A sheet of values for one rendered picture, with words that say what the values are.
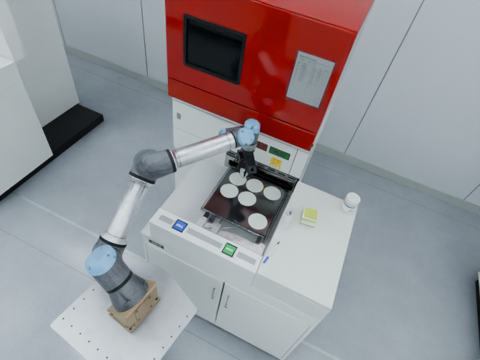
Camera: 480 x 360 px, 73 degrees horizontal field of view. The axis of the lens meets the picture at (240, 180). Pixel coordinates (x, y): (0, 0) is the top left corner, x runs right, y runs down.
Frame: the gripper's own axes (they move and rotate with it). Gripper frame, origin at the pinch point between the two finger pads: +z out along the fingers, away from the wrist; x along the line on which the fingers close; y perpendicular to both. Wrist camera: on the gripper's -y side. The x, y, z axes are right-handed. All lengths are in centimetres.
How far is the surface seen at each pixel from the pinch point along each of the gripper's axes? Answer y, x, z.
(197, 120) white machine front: 36.7, 18.9, -10.6
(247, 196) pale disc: -6.6, -1.6, 9.2
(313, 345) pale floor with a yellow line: -69, -44, 99
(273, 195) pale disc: -7.9, -16.3, 9.3
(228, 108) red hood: 20.1, 6.6, -30.0
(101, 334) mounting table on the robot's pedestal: -60, 74, 17
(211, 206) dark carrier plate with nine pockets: -9.5, 18.9, 9.2
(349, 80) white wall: 108, -129, 14
